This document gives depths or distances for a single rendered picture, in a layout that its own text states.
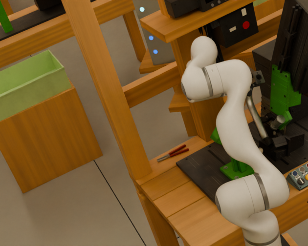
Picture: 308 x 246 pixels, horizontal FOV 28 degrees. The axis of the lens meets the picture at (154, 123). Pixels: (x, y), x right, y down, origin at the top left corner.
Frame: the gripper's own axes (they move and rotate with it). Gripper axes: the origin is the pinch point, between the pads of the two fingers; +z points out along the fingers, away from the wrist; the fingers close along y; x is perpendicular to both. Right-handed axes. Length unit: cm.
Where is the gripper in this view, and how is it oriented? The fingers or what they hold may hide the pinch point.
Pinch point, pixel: (254, 79)
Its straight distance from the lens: 259.6
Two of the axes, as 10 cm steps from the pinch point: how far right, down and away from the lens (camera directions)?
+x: -3.1, 3.5, 8.8
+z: 9.0, -1.9, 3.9
